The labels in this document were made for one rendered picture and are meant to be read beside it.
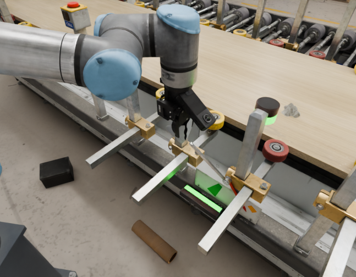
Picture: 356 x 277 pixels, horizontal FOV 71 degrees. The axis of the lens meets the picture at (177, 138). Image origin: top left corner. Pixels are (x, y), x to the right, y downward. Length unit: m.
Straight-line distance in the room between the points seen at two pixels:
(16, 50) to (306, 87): 1.09
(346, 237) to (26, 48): 0.73
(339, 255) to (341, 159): 0.38
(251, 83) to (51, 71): 0.91
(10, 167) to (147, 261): 1.31
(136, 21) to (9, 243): 0.90
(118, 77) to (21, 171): 1.88
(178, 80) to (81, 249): 1.33
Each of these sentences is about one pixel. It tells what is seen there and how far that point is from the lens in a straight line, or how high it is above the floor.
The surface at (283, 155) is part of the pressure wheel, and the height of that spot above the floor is 0.91.
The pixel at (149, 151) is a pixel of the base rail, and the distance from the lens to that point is 1.11.
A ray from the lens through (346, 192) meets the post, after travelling 0.69.
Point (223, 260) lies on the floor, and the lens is 1.63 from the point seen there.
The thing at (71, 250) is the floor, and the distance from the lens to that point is 1.74.
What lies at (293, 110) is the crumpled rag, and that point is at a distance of 1.08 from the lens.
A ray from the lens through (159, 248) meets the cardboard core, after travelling 1.55.
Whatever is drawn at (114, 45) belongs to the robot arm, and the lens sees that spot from 0.45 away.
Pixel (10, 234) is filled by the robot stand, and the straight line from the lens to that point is 1.18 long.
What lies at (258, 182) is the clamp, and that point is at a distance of 0.82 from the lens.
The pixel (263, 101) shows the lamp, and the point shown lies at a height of 1.12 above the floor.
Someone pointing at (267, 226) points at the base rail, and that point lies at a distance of 0.95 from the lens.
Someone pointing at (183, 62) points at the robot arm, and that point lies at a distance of 0.58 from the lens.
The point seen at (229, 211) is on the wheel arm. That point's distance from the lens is 0.76.
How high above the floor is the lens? 1.51
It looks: 44 degrees down
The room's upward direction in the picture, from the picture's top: straight up
